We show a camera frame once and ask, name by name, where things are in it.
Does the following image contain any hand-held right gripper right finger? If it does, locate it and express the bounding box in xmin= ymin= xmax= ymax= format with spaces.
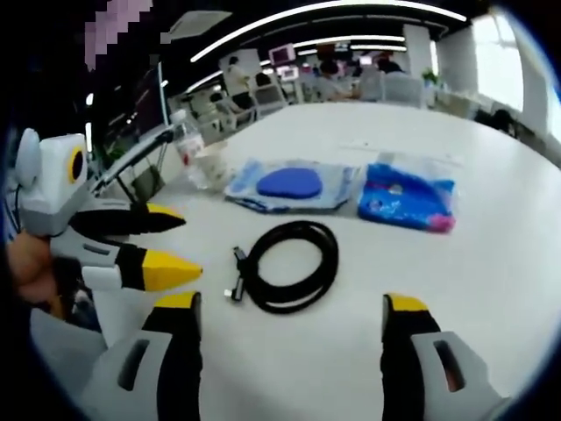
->
xmin=380 ymin=292 xmax=512 ymax=421

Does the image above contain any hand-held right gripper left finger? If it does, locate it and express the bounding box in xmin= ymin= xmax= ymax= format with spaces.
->
xmin=81 ymin=289 xmax=205 ymax=421

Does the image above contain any clear plastic water bottle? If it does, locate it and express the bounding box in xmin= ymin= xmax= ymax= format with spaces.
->
xmin=168 ymin=109 xmax=207 ymax=189

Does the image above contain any white paper cup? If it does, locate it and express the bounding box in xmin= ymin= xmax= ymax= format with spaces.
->
xmin=192 ymin=146 xmax=231 ymax=192

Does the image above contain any black cable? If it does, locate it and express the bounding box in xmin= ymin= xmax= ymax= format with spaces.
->
xmin=223 ymin=220 xmax=341 ymax=315

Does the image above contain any blue mouse pad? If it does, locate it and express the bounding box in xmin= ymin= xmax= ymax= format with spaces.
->
xmin=224 ymin=156 xmax=361 ymax=215

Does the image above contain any blue patterned packet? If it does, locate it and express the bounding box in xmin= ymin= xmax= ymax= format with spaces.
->
xmin=357 ymin=151 xmax=464 ymax=236

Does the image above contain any person's left hand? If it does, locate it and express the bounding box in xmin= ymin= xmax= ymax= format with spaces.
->
xmin=8 ymin=234 xmax=63 ymax=307

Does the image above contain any white office desk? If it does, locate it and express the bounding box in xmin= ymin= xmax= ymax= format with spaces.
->
xmin=89 ymin=129 xmax=176 ymax=207

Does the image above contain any white table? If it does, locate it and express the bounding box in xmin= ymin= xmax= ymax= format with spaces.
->
xmin=81 ymin=101 xmax=561 ymax=421

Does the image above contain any computer monitor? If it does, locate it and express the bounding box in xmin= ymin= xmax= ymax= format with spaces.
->
xmin=131 ymin=61 xmax=170 ymax=137

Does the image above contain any white mesh office chair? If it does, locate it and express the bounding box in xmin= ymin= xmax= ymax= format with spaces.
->
xmin=256 ymin=82 xmax=288 ymax=116

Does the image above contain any ceiling light strip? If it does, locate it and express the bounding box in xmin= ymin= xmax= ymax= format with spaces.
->
xmin=190 ymin=0 xmax=468 ymax=62

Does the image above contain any ceiling air conditioner panel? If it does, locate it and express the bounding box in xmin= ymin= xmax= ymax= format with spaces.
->
xmin=168 ymin=9 xmax=233 ymax=40

